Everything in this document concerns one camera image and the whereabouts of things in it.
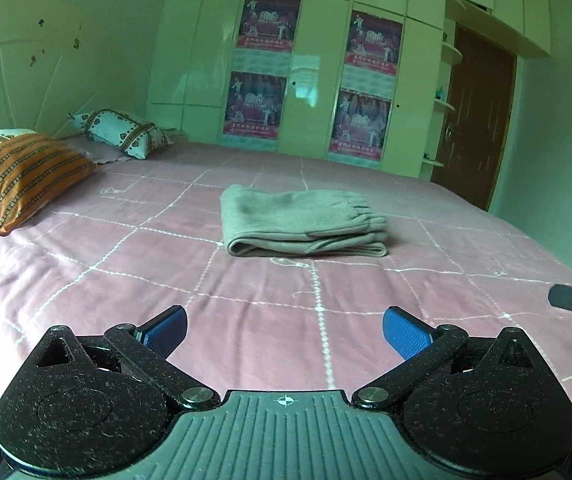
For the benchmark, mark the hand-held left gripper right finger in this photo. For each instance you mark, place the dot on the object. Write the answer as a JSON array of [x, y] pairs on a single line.
[[403, 332]]

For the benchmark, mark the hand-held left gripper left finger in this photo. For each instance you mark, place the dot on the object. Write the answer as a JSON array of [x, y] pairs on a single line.
[[166, 327]]

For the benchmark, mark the grey pants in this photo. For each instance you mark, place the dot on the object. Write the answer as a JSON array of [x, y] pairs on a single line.
[[291, 215]]

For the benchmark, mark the pink checked bed sheet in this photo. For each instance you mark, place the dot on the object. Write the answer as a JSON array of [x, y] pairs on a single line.
[[116, 285]]

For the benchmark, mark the white patterned pillow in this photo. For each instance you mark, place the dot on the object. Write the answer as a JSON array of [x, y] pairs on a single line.
[[121, 130]]

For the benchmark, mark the orange striped pillow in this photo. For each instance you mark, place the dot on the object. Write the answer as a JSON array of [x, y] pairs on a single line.
[[21, 175]]

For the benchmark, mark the brown door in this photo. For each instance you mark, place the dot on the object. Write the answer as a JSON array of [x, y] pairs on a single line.
[[476, 110]]

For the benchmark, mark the white corner shelf unit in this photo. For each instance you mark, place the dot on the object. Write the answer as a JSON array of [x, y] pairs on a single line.
[[445, 102]]

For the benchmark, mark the white headboard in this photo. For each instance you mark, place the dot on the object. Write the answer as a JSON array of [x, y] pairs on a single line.
[[26, 60]]

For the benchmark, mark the white wardrobe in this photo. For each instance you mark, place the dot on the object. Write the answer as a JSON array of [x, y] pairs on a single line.
[[316, 25]]

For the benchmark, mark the wall poster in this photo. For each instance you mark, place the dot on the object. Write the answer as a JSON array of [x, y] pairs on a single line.
[[256, 105], [361, 122], [373, 40], [268, 22]]

